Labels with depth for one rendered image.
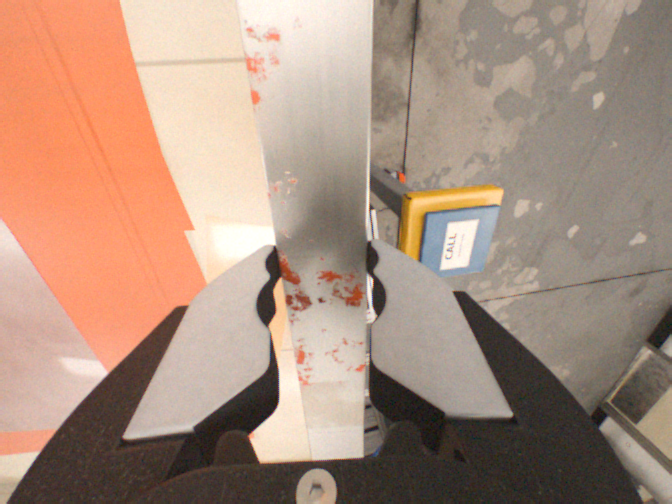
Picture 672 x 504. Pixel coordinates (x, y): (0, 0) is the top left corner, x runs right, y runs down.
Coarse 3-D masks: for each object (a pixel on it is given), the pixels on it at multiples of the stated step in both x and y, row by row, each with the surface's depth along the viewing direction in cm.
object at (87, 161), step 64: (0, 0) 10; (64, 0) 10; (0, 64) 11; (64, 64) 11; (128, 64) 11; (0, 128) 12; (64, 128) 12; (128, 128) 12; (0, 192) 13; (64, 192) 13; (128, 192) 13
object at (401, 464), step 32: (224, 448) 5; (384, 448) 5; (416, 448) 5; (192, 480) 4; (224, 480) 4; (256, 480) 4; (288, 480) 4; (320, 480) 4; (352, 480) 4; (384, 480) 4; (416, 480) 4; (448, 480) 4; (480, 480) 4
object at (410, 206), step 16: (384, 176) 60; (384, 192) 55; (400, 192) 50; (416, 192) 36; (432, 192) 35; (448, 192) 35; (464, 192) 35; (480, 192) 35; (496, 192) 36; (400, 208) 48; (416, 208) 34; (432, 208) 35; (448, 208) 35; (400, 224) 38; (416, 224) 36; (400, 240) 39; (416, 240) 37; (416, 256) 38
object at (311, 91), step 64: (256, 0) 7; (320, 0) 8; (256, 64) 8; (320, 64) 8; (256, 128) 9; (320, 128) 9; (320, 192) 10; (320, 256) 11; (320, 320) 13; (320, 384) 16; (320, 448) 19
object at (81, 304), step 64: (0, 256) 15; (64, 256) 15; (128, 256) 15; (192, 256) 15; (0, 320) 17; (64, 320) 17; (128, 320) 17; (0, 384) 20; (64, 384) 20; (0, 448) 24
